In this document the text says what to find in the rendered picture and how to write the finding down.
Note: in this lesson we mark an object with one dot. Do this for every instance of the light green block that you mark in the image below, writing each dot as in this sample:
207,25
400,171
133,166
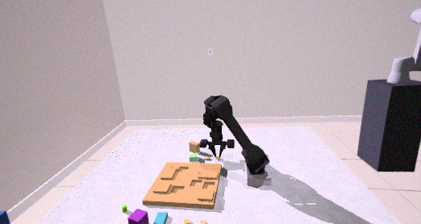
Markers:
193,157

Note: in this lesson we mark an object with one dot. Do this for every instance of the purple cube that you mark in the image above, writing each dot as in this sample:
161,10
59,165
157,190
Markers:
138,217

